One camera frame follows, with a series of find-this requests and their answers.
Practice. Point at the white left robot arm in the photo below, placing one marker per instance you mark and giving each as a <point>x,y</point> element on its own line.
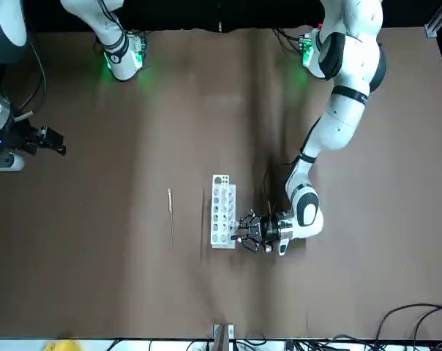
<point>345,120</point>

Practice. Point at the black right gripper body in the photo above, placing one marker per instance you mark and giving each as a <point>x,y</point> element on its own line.
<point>21,135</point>

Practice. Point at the white test tube rack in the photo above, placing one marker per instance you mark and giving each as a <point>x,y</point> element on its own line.
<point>221,219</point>

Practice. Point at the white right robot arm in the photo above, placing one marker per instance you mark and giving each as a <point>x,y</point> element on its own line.
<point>118,62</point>

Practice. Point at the aluminium frame post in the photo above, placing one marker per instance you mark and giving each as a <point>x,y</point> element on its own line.
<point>438,18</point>
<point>222,338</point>

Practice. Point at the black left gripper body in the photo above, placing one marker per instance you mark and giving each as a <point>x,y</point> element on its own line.
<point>269,228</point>

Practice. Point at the clear glass test tube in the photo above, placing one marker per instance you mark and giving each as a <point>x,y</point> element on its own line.
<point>236,228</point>

